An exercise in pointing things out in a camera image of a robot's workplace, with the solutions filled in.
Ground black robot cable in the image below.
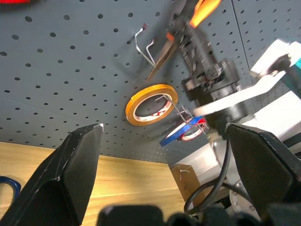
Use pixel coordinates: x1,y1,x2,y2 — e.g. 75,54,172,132
183,138,245,214

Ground orange handled pliers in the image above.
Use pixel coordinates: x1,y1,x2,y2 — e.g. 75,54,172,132
146,0,222,82

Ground blue tape roll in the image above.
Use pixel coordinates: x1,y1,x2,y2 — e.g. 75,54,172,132
0,176,22,208
159,116,208,147

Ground yellow tape roll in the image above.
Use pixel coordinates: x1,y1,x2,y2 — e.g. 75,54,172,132
125,84,179,126

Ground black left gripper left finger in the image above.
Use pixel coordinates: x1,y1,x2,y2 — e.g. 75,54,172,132
0,123,104,226

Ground grey metal pegboard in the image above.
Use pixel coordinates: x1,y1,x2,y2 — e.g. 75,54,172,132
0,0,301,165

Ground white box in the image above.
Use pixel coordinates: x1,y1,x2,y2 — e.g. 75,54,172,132
248,39,301,143

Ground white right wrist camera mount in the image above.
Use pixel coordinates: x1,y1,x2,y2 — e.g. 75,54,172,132
194,69,286,116

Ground metal double pegboard hook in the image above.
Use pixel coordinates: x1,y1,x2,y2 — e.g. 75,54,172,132
135,23,158,67

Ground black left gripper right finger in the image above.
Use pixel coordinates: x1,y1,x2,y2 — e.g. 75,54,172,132
226,123,301,221

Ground brown cardboard box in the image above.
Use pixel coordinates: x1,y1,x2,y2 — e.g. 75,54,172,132
170,164,201,202

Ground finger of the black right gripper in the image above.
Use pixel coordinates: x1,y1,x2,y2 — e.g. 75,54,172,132
173,13,197,78
188,25,222,80

